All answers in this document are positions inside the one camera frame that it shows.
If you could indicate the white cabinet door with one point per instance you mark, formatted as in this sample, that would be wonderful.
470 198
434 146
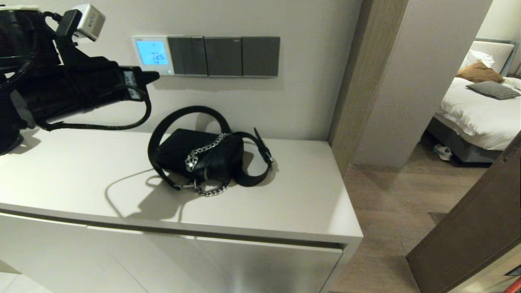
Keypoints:
252 268
49 252

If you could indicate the dark brown wooden door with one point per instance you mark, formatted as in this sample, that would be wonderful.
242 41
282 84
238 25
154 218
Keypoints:
476 228

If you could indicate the white sideboard cabinet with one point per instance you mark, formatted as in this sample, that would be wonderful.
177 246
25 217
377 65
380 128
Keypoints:
81 175

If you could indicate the brown cushion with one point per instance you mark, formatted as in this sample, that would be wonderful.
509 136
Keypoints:
478 74

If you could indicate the grey bed headboard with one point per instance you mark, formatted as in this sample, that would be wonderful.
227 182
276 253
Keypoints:
511 61

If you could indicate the small crumpled white pillow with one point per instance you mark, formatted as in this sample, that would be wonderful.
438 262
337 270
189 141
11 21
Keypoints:
476 59

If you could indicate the dark grey switch panel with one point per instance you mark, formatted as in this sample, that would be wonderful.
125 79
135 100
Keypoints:
187 55

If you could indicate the dark grey square panel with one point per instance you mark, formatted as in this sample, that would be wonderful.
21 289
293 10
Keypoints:
260 57
223 57

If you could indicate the bed with white duvet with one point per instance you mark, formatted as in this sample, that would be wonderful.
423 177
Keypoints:
476 118

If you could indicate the houndstooth pattern cushion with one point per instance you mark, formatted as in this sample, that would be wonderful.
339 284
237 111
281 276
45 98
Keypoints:
492 90

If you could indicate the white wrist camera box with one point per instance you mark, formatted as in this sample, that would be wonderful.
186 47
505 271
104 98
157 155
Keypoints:
90 20

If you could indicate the large white pillow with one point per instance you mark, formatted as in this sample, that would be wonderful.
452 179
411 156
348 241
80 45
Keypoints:
498 53

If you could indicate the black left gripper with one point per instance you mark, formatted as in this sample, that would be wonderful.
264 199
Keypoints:
81 87

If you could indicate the red object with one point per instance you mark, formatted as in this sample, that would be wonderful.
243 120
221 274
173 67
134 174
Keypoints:
515 288

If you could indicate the white wall thermostat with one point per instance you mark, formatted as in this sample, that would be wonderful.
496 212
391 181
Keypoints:
152 53

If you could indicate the wooden door frame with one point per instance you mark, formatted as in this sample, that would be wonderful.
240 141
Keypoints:
358 81

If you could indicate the white sneaker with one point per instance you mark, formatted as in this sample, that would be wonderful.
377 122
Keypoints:
443 152

